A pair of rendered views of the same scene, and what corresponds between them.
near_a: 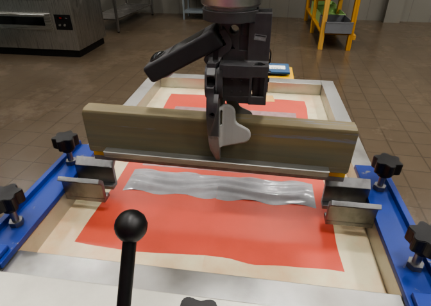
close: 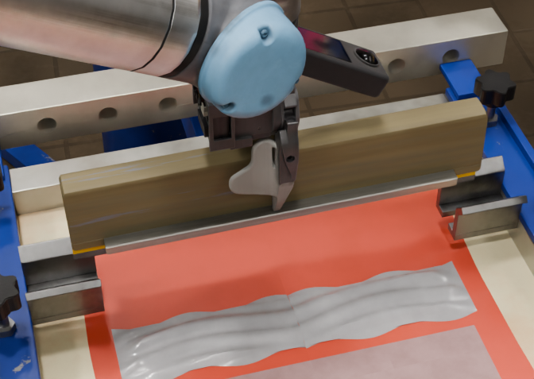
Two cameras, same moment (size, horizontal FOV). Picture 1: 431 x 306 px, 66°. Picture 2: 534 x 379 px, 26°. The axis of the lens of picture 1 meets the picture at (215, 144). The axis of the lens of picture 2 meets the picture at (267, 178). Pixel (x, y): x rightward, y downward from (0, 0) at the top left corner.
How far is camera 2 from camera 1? 1.31 m
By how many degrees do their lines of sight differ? 102
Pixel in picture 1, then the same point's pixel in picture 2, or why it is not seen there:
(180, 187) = (357, 290)
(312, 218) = (116, 307)
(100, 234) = not seen: hidden behind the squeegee
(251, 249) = not seen: hidden behind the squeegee
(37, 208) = (493, 144)
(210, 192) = (300, 299)
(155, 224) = (348, 224)
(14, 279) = (382, 46)
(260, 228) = (193, 266)
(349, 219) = (60, 268)
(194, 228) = (289, 237)
